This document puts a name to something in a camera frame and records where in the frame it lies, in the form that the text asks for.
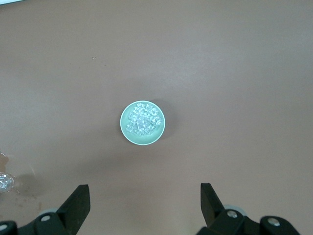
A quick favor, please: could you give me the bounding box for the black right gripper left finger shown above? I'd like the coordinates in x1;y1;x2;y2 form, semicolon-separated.
0;185;91;235

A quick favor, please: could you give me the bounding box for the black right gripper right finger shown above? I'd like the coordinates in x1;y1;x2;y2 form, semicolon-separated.
197;182;300;235

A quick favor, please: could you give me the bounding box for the pale green ceramic bowl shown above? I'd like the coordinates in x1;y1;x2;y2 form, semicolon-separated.
119;99;166;146

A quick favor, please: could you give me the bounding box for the clear stemmed wine glass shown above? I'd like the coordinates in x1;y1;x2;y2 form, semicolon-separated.
0;146;15;194

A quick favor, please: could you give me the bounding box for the clear ice cube pile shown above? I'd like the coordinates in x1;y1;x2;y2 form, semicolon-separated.
125;102;163;137

